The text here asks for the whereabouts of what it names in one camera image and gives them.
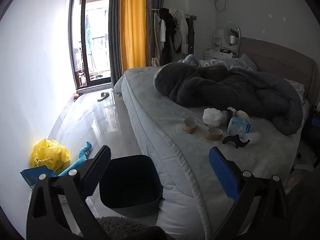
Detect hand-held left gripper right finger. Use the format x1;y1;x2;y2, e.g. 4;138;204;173
209;147;288;240

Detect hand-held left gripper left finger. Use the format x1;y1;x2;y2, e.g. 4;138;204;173
26;145;112;240

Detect black plastic clip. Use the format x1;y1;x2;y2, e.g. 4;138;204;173
222;134;250;149

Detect dark teal trash bin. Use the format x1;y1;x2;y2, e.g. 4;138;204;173
99;154;163;218

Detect blue plush toy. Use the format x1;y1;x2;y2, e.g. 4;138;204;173
57;141;93;177

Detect brown tape roll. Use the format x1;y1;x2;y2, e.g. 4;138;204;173
206;127;223;141
183;117;198;134

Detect blue white carton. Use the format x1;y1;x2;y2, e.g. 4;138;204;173
227;117;251;140

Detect yellow plastic bag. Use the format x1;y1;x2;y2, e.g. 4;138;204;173
30;139;71;174

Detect white fluffy ball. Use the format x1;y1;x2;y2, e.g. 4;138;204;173
202;108;223;127

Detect small cream paper ball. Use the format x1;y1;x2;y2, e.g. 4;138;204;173
236;110;250;121

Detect bed with pale fleece cover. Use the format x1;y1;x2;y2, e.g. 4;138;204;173
114;65;310;240

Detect blue foil packet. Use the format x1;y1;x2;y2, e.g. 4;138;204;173
20;165;59;188

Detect person's dark fleece clothing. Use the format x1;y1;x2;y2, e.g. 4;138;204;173
96;216;168;240

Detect dark grey fleece blanket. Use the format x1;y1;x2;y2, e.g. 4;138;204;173
153;62;304;136

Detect brown plush cushion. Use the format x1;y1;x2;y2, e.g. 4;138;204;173
199;64;230;83

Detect blue white patterned pillow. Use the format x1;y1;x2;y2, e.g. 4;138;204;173
199;58;254;71
177;54;200;67

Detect white dresser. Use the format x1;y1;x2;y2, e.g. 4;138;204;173
204;47;238;61

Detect beige padded headboard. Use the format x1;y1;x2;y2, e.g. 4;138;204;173
236;37;318;105

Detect sliding glass door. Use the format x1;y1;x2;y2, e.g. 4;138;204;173
71;0;112;90

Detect white desktop organizer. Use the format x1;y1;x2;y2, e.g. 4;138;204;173
212;29;225;52

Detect beige coat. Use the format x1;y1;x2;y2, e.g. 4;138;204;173
151;12;166;67

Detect dark hanging trousers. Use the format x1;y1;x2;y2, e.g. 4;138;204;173
186;17;196;55

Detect round white mirror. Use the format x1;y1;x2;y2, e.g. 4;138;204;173
223;22;240;43

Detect yellow curtain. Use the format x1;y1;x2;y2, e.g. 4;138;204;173
120;0;147;70

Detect black coat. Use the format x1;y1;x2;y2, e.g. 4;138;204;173
159;8;177;67

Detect white jacket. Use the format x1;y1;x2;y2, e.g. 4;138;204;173
170;9;189;54

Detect wooden clothes rail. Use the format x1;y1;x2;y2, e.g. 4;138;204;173
150;7;198;21

